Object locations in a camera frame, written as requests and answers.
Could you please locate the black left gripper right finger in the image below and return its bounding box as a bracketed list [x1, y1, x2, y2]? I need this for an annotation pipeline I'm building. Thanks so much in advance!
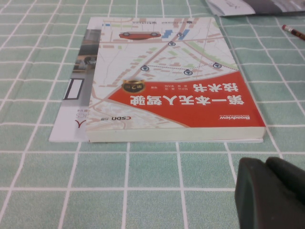
[265, 156, 305, 203]

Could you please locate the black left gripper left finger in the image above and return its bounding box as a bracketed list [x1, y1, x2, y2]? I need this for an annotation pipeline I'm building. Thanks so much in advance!
[234, 156, 305, 229]

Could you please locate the green checked tablecloth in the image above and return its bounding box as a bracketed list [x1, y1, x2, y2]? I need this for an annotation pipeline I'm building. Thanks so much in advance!
[0, 0, 305, 229]

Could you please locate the red striped pencil with eraser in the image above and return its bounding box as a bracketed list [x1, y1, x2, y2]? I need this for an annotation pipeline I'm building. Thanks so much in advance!
[282, 24, 305, 42]

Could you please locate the red map cover book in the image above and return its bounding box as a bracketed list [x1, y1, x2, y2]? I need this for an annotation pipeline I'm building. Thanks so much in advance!
[85, 17, 266, 143]

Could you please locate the thin white photo brochure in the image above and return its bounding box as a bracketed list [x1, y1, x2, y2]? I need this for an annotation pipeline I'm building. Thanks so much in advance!
[49, 17, 264, 144]

